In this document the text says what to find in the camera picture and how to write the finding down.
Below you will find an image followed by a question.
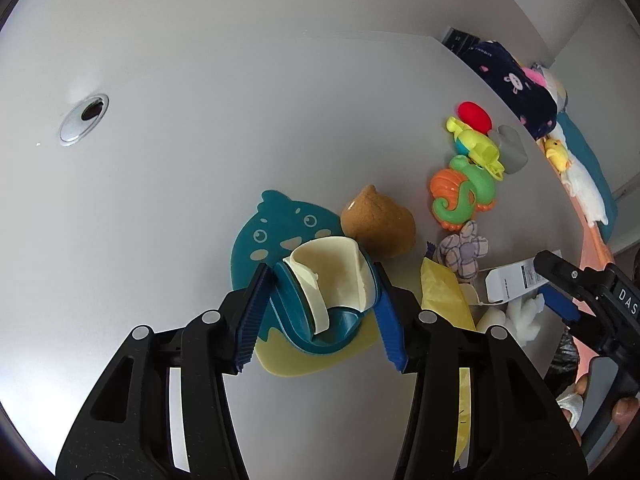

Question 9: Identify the black storage bin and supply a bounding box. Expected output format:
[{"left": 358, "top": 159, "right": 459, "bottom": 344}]
[{"left": 542, "top": 327, "right": 581, "bottom": 401}]

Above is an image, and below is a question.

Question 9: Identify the green and orange seahorse toy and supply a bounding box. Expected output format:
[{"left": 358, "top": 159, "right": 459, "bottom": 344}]
[{"left": 429, "top": 155, "right": 498, "bottom": 233}]

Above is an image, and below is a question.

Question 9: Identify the brown plush toy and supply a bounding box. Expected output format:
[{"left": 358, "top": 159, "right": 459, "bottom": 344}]
[{"left": 340, "top": 185, "right": 417, "bottom": 261}]

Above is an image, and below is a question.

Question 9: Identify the yellow-green plastic toy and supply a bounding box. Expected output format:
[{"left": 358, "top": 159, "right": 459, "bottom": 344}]
[{"left": 446, "top": 116, "right": 507, "bottom": 181}]

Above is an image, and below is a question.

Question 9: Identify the teal and cream silicone toy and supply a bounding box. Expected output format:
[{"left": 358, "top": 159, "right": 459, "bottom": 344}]
[{"left": 230, "top": 190, "right": 388, "bottom": 378}]

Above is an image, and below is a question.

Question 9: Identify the red soft toy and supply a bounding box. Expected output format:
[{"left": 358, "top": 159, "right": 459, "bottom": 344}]
[{"left": 458, "top": 101, "right": 493, "bottom": 136}]

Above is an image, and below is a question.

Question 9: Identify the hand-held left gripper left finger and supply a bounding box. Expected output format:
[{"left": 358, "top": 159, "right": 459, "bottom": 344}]
[{"left": 55, "top": 261, "right": 274, "bottom": 480}]

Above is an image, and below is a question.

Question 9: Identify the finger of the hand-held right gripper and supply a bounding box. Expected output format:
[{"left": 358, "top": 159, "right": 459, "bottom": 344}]
[
  {"left": 532, "top": 250, "right": 613, "bottom": 306},
  {"left": 540, "top": 285, "right": 611, "bottom": 351}
]

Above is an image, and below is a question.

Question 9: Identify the yellow plastic wrapper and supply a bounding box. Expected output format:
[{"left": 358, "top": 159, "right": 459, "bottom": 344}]
[{"left": 419, "top": 256, "right": 478, "bottom": 461}]

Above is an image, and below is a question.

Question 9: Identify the bed with pink sheet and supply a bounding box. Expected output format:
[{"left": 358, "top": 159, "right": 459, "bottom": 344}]
[{"left": 537, "top": 137, "right": 616, "bottom": 271}]

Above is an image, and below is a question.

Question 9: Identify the yellow duck plush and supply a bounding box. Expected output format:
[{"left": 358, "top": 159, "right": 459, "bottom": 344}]
[{"left": 544, "top": 137, "right": 573, "bottom": 173}]

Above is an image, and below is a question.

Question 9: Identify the silver desk cable grommet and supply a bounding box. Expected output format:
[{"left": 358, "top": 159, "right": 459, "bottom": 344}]
[{"left": 59, "top": 92, "right": 110, "bottom": 147}]

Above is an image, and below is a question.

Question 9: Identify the purple checked cloth flower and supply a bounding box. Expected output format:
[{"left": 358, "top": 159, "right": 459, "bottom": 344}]
[{"left": 437, "top": 220, "right": 488, "bottom": 278}]

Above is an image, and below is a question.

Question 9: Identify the white goose plush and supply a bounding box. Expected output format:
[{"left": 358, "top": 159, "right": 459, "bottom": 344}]
[{"left": 560, "top": 157, "right": 611, "bottom": 226}]

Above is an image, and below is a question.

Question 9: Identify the navy printed blanket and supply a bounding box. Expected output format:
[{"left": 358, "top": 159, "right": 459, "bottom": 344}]
[{"left": 459, "top": 39, "right": 558, "bottom": 141}]

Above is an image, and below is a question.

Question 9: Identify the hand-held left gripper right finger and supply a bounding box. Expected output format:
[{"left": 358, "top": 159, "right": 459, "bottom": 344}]
[{"left": 372, "top": 261, "right": 590, "bottom": 480}]

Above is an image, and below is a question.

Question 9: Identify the white label card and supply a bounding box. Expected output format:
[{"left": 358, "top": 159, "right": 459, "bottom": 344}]
[{"left": 485, "top": 255, "right": 548, "bottom": 306}]

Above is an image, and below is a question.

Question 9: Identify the person's right hand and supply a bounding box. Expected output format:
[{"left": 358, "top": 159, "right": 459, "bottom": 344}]
[{"left": 556, "top": 377, "right": 640, "bottom": 441}]

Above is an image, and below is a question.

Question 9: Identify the teal pillow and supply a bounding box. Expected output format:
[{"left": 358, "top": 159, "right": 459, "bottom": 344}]
[{"left": 556, "top": 110, "right": 618, "bottom": 241}]

